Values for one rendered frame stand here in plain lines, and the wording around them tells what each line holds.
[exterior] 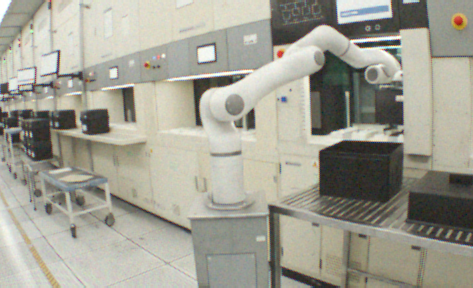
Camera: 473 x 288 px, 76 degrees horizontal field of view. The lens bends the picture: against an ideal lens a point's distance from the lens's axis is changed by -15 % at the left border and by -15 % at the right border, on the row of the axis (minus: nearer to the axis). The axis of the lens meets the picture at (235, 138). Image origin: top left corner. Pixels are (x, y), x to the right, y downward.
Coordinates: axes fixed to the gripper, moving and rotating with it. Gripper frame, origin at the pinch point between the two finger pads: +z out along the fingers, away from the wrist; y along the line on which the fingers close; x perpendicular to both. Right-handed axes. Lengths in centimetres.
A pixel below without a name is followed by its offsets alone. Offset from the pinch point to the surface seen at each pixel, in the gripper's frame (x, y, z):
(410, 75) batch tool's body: -0.8, 20.6, -35.2
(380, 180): -37, 23, -70
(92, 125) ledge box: -32, -285, -70
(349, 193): -43, 12, -73
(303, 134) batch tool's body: -30, -42, -33
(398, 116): -21.0, 3.5, -9.7
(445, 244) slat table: -46, 55, -90
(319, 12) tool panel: 33, -27, -33
